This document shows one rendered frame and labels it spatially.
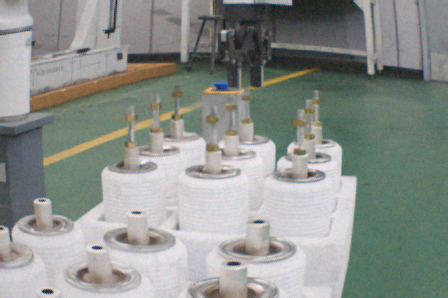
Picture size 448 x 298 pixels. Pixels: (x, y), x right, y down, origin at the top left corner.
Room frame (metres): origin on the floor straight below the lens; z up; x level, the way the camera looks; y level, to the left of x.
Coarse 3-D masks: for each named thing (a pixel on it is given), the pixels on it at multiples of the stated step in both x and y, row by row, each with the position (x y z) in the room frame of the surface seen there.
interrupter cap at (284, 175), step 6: (288, 168) 0.96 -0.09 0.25; (276, 174) 0.93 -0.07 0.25; (282, 174) 0.93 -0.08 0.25; (288, 174) 0.94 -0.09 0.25; (312, 174) 0.93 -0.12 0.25; (318, 174) 0.93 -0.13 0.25; (324, 174) 0.92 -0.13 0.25; (282, 180) 0.90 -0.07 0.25; (288, 180) 0.90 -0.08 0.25; (294, 180) 0.89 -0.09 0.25; (300, 180) 0.89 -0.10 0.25; (306, 180) 0.89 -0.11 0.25; (312, 180) 0.89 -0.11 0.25; (318, 180) 0.90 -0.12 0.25
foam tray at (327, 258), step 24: (96, 216) 0.96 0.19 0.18; (168, 216) 1.02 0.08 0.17; (336, 216) 0.97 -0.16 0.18; (96, 240) 0.91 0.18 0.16; (192, 240) 0.88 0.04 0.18; (216, 240) 0.88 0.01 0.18; (312, 240) 0.86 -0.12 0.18; (336, 240) 0.85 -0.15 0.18; (192, 264) 0.88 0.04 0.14; (312, 264) 0.85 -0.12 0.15; (336, 264) 0.84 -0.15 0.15; (336, 288) 0.84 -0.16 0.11
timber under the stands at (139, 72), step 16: (128, 64) 5.31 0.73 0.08; (144, 64) 5.20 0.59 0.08; (160, 64) 5.13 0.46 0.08; (96, 80) 4.14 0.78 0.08; (112, 80) 4.30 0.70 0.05; (128, 80) 4.51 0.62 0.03; (144, 80) 4.74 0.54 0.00; (32, 96) 3.48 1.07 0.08; (48, 96) 3.57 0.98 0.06; (64, 96) 3.74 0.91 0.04; (80, 96) 3.92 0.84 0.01
